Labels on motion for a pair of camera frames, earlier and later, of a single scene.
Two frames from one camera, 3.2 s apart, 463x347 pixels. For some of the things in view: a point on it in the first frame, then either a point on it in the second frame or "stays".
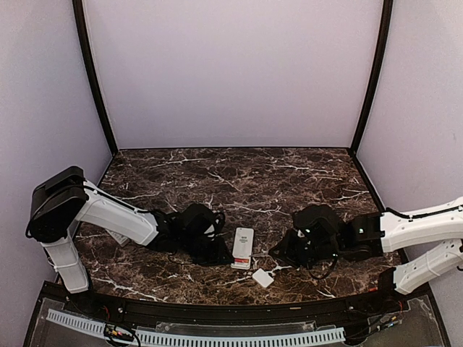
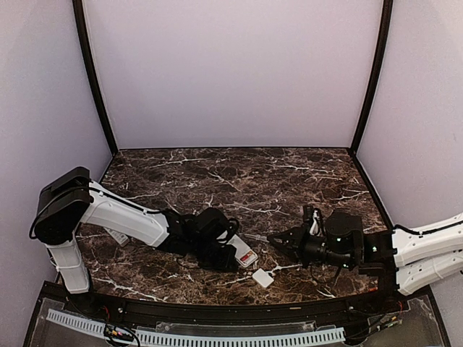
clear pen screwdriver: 260,254 to 257,236
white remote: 121,239 stays
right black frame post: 378,71 stays
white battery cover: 262,277 stays
